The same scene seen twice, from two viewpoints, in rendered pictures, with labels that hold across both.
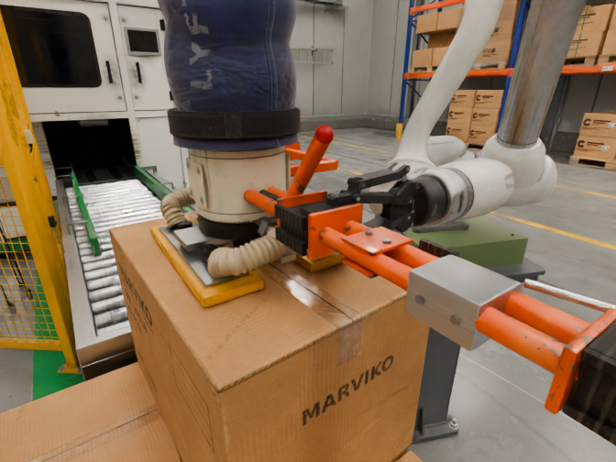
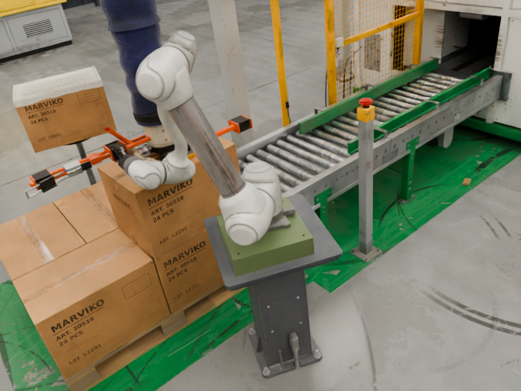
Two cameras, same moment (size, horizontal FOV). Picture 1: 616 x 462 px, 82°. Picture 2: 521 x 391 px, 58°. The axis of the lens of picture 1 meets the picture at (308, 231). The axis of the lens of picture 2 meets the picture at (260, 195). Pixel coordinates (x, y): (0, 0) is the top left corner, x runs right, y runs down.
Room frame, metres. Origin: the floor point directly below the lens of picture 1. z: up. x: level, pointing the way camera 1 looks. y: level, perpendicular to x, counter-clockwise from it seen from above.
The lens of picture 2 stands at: (1.12, -2.07, 2.04)
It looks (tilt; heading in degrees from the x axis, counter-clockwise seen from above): 33 degrees down; 91
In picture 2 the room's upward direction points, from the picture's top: 8 degrees counter-clockwise
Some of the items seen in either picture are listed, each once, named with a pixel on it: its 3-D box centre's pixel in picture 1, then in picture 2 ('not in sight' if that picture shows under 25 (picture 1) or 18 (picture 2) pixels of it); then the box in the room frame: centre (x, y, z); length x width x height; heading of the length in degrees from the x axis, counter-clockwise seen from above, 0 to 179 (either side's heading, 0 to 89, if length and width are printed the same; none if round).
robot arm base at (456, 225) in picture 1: (428, 211); (269, 213); (1.13, -0.40, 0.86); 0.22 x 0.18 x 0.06; 7
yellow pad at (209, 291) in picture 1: (197, 246); not in sight; (0.60, 0.21, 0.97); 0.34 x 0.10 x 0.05; 34
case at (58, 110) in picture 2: not in sight; (65, 108); (-0.27, 1.38, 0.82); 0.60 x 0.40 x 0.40; 20
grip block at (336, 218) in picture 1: (318, 222); (115, 150); (0.45, -0.01, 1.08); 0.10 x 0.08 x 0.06; 124
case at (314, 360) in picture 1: (253, 331); (174, 188); (0.65, 0.12, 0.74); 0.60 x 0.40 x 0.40; 38
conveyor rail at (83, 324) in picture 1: (70, 239); (334, 116); (1.74, 1.26, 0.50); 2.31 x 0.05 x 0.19; 35
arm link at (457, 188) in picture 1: (437, 196); (134, 167); (0.57, -0.22, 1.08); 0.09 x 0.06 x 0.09; 34
